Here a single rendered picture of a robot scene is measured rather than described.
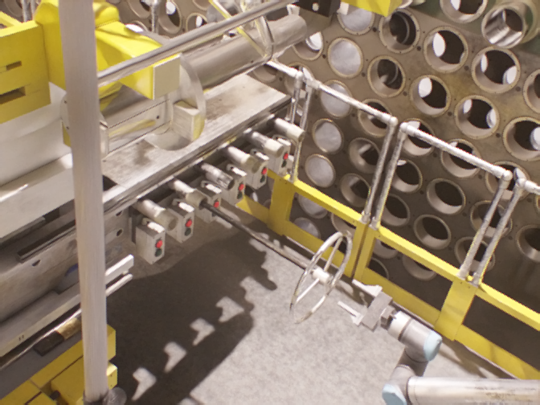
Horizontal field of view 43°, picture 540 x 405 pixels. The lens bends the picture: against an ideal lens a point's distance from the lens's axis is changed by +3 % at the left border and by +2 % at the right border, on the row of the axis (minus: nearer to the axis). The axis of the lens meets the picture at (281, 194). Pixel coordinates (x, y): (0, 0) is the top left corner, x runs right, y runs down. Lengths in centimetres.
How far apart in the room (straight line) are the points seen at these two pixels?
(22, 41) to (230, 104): 140
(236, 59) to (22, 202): 85
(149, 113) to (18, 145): 41
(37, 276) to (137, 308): 99
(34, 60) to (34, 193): 44
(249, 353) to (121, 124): 159
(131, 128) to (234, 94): 125
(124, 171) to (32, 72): 81
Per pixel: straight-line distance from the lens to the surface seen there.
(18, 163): 223
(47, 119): 226
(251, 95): 326
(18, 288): 251
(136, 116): 206
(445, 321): 356
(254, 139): 306
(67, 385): 247
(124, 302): 346
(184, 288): 353
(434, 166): 413
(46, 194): 227
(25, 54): 199
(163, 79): 177
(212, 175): 281
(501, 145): 391
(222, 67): 236
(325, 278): 244
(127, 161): 277
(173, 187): 273
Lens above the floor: 260
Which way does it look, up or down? 39 degrees down
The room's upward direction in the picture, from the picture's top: 10 degrees clockwise
